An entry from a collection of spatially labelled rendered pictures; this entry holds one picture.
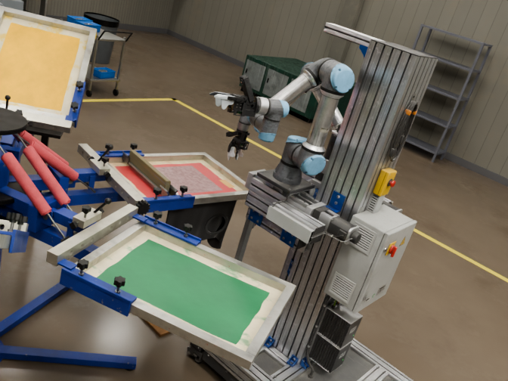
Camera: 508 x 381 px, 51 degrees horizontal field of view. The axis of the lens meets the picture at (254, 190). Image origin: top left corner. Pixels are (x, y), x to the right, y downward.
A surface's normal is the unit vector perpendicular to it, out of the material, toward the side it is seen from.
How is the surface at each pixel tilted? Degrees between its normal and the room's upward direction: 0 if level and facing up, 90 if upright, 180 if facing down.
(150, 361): 0
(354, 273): 90
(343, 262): 90
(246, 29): 90
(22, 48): 32
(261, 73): 90
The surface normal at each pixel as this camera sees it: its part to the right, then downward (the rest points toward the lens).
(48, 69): 0.31, -0.52
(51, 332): 0.26, -0.89
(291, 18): -0.63, 0.15
